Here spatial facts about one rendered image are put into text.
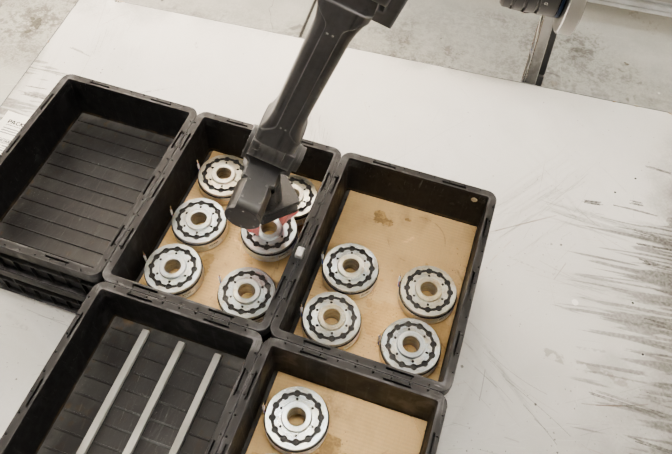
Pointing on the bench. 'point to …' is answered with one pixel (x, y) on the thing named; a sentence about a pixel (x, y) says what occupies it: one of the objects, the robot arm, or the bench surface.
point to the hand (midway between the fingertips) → (268, 225)
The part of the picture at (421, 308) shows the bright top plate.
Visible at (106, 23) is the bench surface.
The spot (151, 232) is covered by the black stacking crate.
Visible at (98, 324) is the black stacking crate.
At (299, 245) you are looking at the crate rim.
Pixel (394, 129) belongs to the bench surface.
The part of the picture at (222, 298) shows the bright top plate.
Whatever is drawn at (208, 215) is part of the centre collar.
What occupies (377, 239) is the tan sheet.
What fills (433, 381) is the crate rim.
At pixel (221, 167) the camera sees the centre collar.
